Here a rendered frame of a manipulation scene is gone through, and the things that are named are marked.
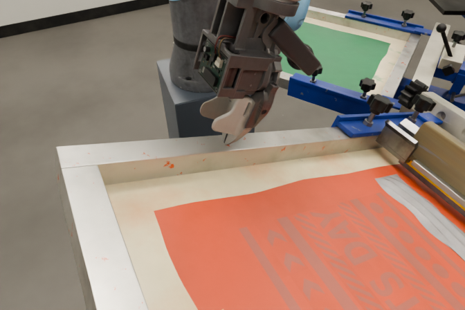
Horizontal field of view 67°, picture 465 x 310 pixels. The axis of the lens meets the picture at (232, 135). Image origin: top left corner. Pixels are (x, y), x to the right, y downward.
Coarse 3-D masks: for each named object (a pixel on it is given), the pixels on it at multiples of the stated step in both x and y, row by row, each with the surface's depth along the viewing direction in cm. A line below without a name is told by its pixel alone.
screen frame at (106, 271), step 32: (320, 128) 64; (64, 160) 38; (96, 160) 40; (128, 160) 42; (160, 160) 44; (192, 160) 47; (224, 160) 50; (256, 160) 54; (288, 160) 58; (64, 192) 36; (96, 192) 36; (96, 224) 33; (96, 256) 30; (128, 256) 31; (96, 288) 28; (128, 288) 29
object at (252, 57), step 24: (240, 0) 36; (264, 0) 36; (216, 24) 40; (240, 24) 38; (264, 24) 40; (216, 48) 40; (240, 48) 39; (264, 48) 42; (216, 72) 40; (240, 72) 39; (264, 72) 42; (240, 96) 42
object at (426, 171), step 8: (416, 160) 64; (416, 168) 63; (424, 168) 62; (432, 176) 61; (440, 184) 60; (448, 184) 60; (448, 192) 59; (456, 192) 59; (456, 200) 58; (464, 200) 57
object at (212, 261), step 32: (256, 192) 49; (288, 192) 51; (320, 192) 54; (352, 192) 57; (384, 192) 59; (160, 224) 40; (192, 224) 41; (224, 224) 43; (416, 224) 55; (192, 256) 38; (224, 256) 39; (192, 288) 35; (224, 288) 36; (256, 288) 37
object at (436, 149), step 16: (432, 128) 62; (432, 144) 62; (448, 144) 60; (464, 144) 60; (432, 160) 62; (448, 160) 60; (464, 160) 58; (448, 176) 60; (464, 176) 58; (464, 192) 58
